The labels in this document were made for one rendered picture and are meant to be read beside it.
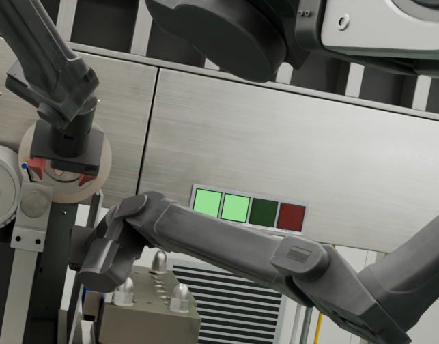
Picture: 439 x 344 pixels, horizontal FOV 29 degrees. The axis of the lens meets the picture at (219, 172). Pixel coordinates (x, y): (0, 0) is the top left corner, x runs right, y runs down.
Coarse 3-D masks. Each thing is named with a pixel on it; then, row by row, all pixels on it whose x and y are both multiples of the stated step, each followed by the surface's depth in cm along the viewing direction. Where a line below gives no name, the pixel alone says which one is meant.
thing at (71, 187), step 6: (36, 174) 136; (42, 180) 136; (48, 180) 137; (54, 180) 137; (78, 180) 137; (54, 186) 137; (60, 186) 137; (66, 186) 137; (72, 186) 137; (78, 186) 138; (84, 186) 138; (60, 192) 137; (66, 192) 137; (72, 192) 138
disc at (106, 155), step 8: (32, 128) 136; (96, 128) 138; (24, 136) 136; (32, 136) 137; (104, 136) 139; (24, 144) 136; (104, 144) 139; (24, 152) 137; (104, 152) 139; (24, 160) 137; (104, 160) 139; (104, 168) 139; (24, 176) 137; (32, 176) 137; (104, 176) 139; (96, 184) 139; (56, 192) 138; (80, 192) 139; (88, 192) 139; (56, 200) 138; (64, 200) 138; (72, 200) 138; (80, 200) 139
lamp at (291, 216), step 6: (282, 204) 178; (282, 210) 178; (288, 210) 178; (294, 210) 178; (300, 210) 179; (282, 216) 178; (288, 216) 178; (294, 216) 178; (300, 216) 179; (282, 222) 178; (288, 222) 178; (294, 222) 179; (300, 222) 179; (288, 228) 178; (294, 228) 179
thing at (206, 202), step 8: (200, 192) 175; (208, 192) 175; (216, 192) 175; (200, 200) 175; (208, 200) 175; (216, 200) 175; (200, 208) 175; (208, 208) 175; (216, 208) 175; (216, 216) 176
